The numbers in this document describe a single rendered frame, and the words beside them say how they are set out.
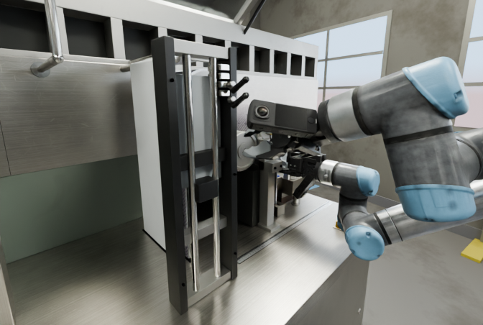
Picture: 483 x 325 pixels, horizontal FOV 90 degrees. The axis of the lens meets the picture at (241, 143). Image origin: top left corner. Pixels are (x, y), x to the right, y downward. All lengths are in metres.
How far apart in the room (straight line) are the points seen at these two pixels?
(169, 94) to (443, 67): 0.37
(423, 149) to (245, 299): 0.47
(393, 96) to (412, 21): 2.97
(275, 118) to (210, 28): 0.76
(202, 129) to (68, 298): 0.48
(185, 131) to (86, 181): 0.48
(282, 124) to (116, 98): 0.62
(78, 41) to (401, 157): 0.90
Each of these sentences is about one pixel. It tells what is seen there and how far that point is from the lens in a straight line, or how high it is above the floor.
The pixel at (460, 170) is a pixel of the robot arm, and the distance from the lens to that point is 0.38.
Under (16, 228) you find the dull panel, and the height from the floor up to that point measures 0.99.
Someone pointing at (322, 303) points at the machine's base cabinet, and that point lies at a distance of 0.83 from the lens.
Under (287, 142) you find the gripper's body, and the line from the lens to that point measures 0.43.
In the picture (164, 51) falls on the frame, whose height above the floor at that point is 1.42.
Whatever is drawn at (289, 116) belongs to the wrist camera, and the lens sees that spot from 0.40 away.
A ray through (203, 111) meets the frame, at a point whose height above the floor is 1.31.
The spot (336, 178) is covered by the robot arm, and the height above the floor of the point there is 1.11.
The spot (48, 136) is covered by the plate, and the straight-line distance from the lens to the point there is 0.86.
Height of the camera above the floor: 1.35
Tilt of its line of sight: 12 degrees down
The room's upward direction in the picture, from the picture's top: straight up
